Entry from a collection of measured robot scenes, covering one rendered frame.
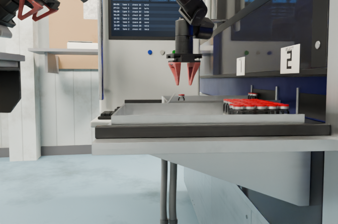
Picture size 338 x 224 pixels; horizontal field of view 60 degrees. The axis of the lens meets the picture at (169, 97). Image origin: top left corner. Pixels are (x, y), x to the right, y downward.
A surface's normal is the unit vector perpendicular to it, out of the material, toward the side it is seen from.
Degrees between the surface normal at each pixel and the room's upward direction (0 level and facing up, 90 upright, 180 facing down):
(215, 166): 90
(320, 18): 90
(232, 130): 90
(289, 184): 90
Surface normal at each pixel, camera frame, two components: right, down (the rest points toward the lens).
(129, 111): 0.07, 0.06
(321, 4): -1.00, 0.00
